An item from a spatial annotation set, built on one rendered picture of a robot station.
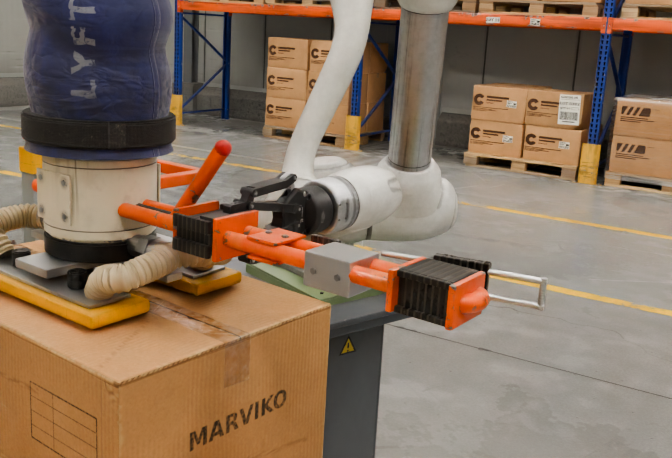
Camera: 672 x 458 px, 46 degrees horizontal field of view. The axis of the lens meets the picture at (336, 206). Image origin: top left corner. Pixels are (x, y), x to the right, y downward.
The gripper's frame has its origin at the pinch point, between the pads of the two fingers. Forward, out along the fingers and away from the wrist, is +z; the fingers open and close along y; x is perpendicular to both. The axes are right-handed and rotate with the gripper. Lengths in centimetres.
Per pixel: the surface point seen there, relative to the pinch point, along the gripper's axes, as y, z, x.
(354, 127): 88, -668, 438
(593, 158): 88, -692, 170
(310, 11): -38, -668, 510
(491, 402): 110, -187, 37
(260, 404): 25.4, -3.1, -4.9
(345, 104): 65, -679, 460
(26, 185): 20, -47, 120
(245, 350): 16.0, 0.3, -4.7
